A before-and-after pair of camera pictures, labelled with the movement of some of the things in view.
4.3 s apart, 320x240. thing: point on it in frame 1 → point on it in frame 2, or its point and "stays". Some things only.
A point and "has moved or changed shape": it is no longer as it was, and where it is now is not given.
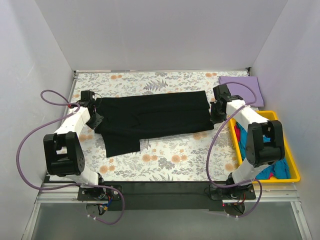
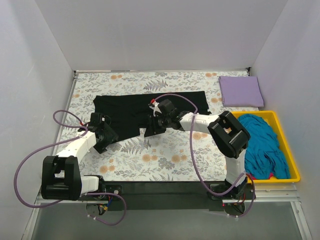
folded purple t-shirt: (251, 82) stays
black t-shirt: (128, 118) has moved or changed shape
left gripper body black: (94, 120) → (105, 138)
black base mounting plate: (166, 196) stays
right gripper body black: (216, 114) → (152, 125)
